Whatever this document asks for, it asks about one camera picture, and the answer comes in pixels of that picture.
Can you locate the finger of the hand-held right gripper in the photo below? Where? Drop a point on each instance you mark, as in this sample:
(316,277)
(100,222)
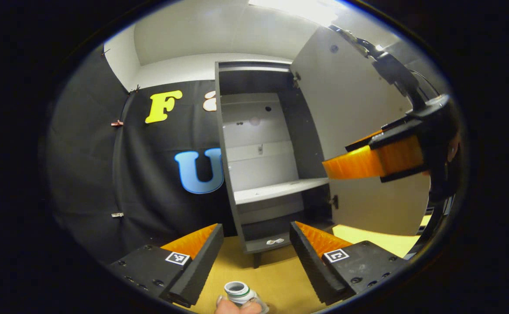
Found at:
(367,138)
(367,161)

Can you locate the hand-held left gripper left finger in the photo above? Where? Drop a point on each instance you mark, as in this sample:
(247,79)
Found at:
(204,261)

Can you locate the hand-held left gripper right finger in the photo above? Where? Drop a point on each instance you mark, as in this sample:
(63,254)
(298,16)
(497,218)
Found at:
(309,266)

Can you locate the beige cabinet door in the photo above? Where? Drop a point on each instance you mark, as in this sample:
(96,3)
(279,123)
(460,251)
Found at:
(354,109)

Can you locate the white bottle green label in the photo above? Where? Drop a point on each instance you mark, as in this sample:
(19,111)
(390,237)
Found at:
(237,293)

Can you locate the metal door hinge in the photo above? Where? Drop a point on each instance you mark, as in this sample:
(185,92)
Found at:
(297,80)
(333,202)

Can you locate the black backdrop cloth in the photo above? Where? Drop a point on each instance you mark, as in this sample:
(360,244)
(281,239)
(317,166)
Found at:
(149,174)

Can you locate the long ceiling light panel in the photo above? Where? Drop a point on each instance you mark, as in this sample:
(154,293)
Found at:
(298,11)

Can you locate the copper cloth clip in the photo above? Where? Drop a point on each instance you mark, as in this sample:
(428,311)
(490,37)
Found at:
(117,123)

